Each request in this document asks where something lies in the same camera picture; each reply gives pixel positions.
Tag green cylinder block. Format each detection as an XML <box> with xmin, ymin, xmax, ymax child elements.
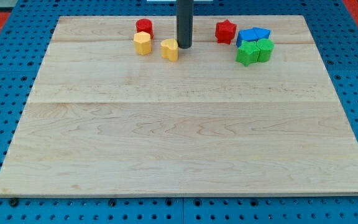
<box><xmin>257</xmin><ymin>39</ymin><xmax>274</xmax><ymax>62</ymax></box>

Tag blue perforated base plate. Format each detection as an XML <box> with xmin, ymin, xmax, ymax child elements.
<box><xmin>0</xmin><ymin>0</ymin><xmax>358</xmax><ymax>223</ymax></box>

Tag yellow heart block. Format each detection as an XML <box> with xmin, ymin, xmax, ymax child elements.
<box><xmin>160</xmin><ymin>39</ymin><xmax>178</xmax><ymax>62</ymax></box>

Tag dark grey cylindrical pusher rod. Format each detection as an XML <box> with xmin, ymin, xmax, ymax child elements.
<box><xmin>177</xmin><ymin>0</ymin><xmax>194</xmax><ymax>49</ymax></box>

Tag light wooden board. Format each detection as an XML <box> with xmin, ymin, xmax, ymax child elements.
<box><xmin>0</xmin><ymin>16</ymin><xmax>358</xmax><ymax>198</ymax></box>

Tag red star block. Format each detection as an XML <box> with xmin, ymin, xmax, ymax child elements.
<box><xmin>215</xmin><ymin>19</ymin><xmax>237</xmax><ymax>45</ymax></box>

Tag yellow hexagon block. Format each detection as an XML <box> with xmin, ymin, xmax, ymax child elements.
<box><xmin>133</xmin><ymin>31</ymin><xmax>152</xmax><ymax>55</ymax></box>

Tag red cylinder block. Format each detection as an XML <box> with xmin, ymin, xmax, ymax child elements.
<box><xmin>135</xmin><ymin>18</ymin><xmax>154</xmax><ymax>39</ymax></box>

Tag blue cube block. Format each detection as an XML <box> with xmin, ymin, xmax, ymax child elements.
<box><xmin>236</xmin><ymin>29</ymin><xmax>259</xmax><ymax>47</ymax></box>

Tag green star block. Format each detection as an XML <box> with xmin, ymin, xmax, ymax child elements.
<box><xmin>236</xmin><ymin>40</ymin><xmax>260</xmax><ymax>67</ymax></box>

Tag blue pentagon block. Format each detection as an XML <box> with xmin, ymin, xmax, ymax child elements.
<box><xmin>253</xmin><ymin>27</ymin><xmax>271</xmax><ymax>40</ymax></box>

